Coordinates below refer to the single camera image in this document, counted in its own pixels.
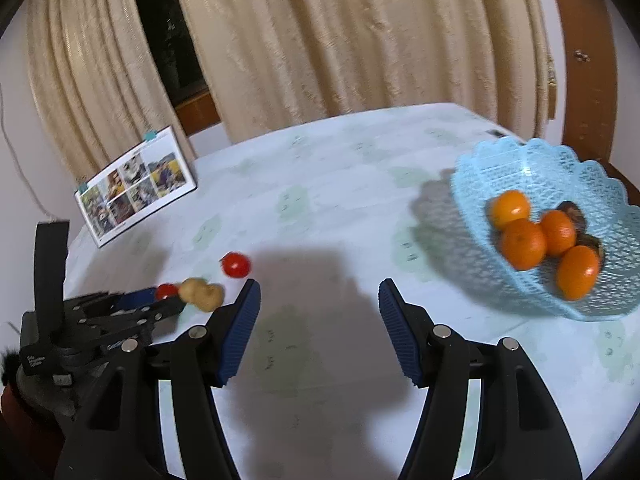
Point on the red cherry tomato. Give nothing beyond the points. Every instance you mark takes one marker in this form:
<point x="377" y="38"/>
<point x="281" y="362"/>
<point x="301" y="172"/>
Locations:
<point x="236" y="264"/>
<point x="166" y="290"/>

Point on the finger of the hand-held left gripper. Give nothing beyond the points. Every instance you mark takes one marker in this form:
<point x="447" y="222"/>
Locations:
<point x="140" y="298"/>
<point x="160" y="312"/>

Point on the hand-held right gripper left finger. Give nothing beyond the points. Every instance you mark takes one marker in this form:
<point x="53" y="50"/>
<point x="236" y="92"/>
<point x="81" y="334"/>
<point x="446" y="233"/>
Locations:
<point x="240" y="332"/>

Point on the photo collage poster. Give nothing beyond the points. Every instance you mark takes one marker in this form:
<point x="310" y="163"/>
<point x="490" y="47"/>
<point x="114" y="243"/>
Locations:
<point x="135" y="185"/>

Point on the large orange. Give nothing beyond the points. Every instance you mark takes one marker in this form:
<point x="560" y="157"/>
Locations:
<point x="523" y="245"/>

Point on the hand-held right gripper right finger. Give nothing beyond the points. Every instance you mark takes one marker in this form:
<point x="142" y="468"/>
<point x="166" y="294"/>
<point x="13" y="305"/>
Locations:
<point x="400" y="335"/>

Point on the light blue plastic lattice basket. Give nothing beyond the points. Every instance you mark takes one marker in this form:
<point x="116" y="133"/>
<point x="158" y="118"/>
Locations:
<point x="475" y="200"/>

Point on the brown wooden window sill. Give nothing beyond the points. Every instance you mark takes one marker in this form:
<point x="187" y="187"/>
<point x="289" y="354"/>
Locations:
<point x="197" y="110"/>

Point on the dark brown water chestnut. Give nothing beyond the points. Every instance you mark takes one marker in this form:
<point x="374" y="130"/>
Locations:
<point x="574" y="211"/>
<point x="594" y="245"/>

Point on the teal binder clip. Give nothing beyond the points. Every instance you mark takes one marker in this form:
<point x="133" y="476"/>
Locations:
<point x="150" y="135"/>
<point x="81" y="186"/>

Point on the brown wooden panel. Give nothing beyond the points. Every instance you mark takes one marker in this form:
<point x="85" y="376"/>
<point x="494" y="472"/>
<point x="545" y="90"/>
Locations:
<point x="587" y="85"/>

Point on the wide beige curtain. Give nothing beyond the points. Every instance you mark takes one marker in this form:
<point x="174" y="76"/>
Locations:
<point x="350" y="35"/>

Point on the narrow beige curtain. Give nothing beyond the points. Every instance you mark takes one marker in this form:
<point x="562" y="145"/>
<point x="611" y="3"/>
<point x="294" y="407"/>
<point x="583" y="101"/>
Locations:
<point x="85" y="60"/>

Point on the tan longan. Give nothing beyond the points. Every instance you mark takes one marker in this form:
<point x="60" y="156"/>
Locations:
<point x="191" y="290"/>
<point x="210" y="298"/>

